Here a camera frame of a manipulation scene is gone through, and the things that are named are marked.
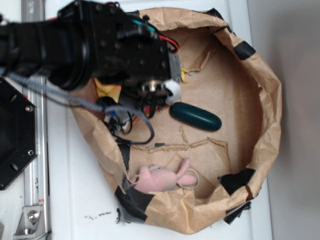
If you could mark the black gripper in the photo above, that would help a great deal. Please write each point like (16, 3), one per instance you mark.
(132, 53)

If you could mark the metal corner bracket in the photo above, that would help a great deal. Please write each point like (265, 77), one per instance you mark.
(31, 224)

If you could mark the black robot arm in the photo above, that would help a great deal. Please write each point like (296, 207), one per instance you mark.
(62, 49)

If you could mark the aluminium extrusion rail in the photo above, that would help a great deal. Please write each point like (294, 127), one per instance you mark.
(36, 174)

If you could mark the pink plush bunny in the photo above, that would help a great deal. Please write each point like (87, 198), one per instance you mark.
(155, 179)

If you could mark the dark green oval case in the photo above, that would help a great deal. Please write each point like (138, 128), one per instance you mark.
(195, 116)

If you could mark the yellow cloth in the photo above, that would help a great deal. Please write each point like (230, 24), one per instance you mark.
(114, 90)

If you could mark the orange spiral seashell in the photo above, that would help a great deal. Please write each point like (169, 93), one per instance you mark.
(146, 110)

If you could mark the brown paper bag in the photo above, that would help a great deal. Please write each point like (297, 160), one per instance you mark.
(230, 79)

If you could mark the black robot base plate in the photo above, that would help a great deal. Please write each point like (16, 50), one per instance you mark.
(18, 140)

